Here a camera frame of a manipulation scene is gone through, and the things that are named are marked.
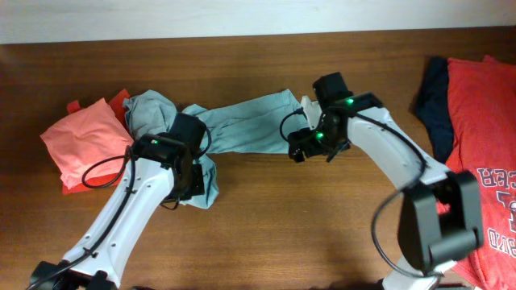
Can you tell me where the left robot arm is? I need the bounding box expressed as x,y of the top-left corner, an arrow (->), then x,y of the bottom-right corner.
29,113 -> 209,289

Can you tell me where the red printed t-shirt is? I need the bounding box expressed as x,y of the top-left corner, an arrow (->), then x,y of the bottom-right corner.
446,56 -> 515,289

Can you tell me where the dark navy garment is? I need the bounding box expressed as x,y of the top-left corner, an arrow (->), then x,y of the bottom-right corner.
414,56 -> 454,164

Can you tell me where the folded salmon pink shirt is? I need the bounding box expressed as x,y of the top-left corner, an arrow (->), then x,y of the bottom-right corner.
40,98 -> 133,195

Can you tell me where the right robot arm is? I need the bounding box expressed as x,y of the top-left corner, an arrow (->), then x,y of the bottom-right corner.
282,72 -> 484,289

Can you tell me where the grey t-shirt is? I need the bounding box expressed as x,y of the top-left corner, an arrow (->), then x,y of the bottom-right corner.
123,89 -> 309,209

